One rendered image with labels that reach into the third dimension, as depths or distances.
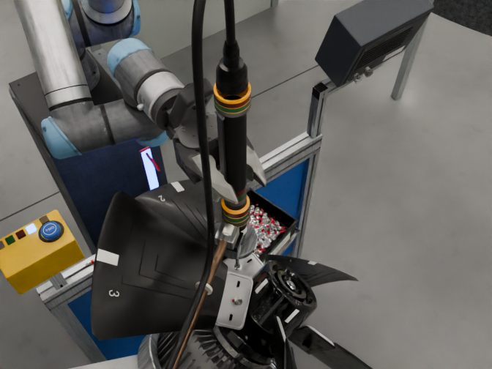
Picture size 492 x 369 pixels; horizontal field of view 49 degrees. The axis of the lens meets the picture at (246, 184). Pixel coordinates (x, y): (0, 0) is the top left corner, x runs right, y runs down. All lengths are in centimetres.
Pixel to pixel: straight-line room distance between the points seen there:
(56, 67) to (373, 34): 77
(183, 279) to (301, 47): 249
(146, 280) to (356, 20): 87
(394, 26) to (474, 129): 163
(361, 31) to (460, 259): 140
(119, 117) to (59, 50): 15
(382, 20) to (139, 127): 73
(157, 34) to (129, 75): 217
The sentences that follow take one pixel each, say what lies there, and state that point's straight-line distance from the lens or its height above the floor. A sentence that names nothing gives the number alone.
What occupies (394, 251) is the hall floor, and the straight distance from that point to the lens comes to 246.
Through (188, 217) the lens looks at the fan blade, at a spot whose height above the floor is 118.
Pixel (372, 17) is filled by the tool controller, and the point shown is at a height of 124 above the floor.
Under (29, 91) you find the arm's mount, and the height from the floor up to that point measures 108.
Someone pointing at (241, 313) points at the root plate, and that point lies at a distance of 94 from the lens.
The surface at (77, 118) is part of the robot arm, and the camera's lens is 96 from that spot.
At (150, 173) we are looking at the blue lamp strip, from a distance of 125.
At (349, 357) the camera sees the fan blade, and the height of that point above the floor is 115.
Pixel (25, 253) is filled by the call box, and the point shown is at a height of 107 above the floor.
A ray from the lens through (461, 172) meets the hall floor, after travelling 280.
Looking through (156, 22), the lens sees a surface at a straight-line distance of 301.
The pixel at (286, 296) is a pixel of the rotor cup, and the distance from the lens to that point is 92.
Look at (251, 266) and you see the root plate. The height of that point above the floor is 119.
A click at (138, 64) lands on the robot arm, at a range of 89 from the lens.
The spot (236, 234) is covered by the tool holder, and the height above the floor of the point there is 139.
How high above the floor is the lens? 211
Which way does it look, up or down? 55 degrees down
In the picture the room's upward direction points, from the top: straight up
